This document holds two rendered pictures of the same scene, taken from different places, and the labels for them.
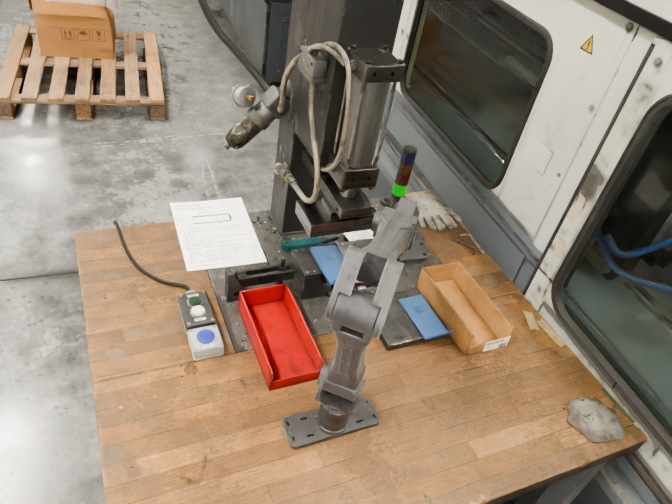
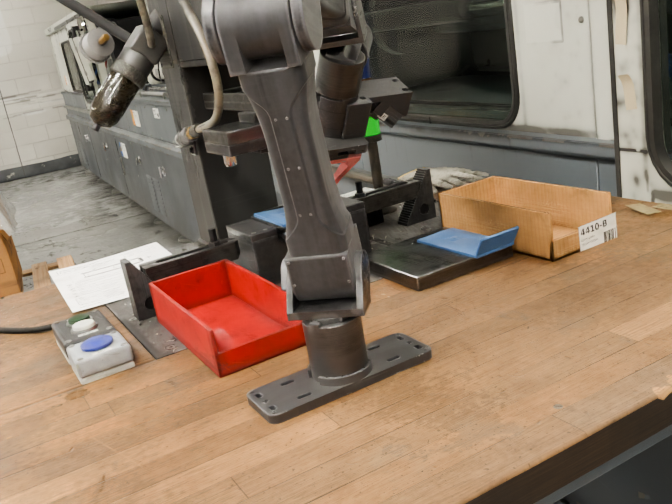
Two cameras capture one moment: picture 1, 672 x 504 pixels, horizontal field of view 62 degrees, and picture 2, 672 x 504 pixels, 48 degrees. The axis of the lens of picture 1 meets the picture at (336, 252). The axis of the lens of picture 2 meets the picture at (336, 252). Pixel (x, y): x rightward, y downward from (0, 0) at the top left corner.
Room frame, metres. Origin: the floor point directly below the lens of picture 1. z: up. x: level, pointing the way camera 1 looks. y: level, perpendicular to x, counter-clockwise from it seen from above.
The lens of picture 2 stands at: (-0.05, -0.12, 1.27)
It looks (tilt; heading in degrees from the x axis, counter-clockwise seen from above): 17 degrees down; 3
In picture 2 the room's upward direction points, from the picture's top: 10 degrees counter-clockwise
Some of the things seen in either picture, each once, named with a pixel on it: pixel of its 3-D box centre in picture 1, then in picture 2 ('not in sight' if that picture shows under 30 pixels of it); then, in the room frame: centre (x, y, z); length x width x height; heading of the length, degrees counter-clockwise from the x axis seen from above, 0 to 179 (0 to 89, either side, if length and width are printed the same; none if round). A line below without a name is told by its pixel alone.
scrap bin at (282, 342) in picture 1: (278, 333); (223, 311); (0.86, 0.09, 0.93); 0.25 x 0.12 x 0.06; 30
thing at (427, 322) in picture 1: (426, 314); (465, 234); (1.02, -0.25, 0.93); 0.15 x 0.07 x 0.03; 32
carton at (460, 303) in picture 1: (462, 306); (522, 216); (1.08, -0.35, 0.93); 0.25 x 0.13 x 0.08; 30
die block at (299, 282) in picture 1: (331, 270); (300, 241); (1.11, 0.00, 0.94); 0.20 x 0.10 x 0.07; 120
